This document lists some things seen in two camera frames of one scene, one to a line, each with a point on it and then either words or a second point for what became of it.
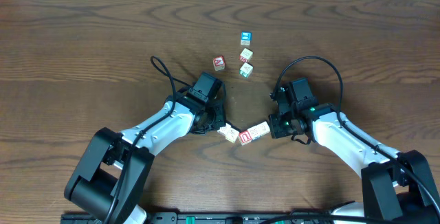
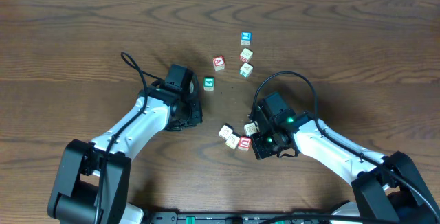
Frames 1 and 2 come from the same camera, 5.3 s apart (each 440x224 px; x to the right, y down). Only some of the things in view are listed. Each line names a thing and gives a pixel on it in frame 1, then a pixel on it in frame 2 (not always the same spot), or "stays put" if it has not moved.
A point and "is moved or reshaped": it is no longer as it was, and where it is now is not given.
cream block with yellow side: [225, 130] stays put
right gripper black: [276, 130] -> [261, 152]
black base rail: [204, 217] stays put
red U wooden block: [245, 137] is moved or reshaped
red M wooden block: [246, 55] stays put
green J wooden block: [246, 69] stays put
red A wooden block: [218, 63] stays put
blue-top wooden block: [245, 38] stays put
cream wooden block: [231, 134] -> [232, 141]
